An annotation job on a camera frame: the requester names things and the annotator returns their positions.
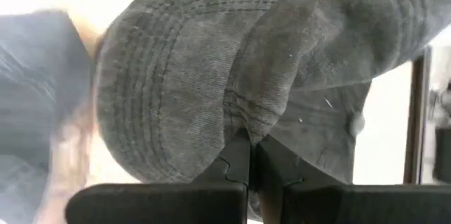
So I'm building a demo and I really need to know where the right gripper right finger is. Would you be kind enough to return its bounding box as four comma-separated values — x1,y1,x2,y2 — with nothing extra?
254,135,451,224

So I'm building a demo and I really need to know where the blue-grey baseball cap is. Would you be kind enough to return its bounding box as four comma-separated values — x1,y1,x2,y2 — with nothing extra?
0,9,93,224

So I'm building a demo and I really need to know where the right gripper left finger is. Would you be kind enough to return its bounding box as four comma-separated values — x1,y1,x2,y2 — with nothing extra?
65,128,252,224

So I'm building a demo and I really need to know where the dark charcoal baseball cap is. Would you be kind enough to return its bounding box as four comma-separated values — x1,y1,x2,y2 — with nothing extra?
94,0,451,218

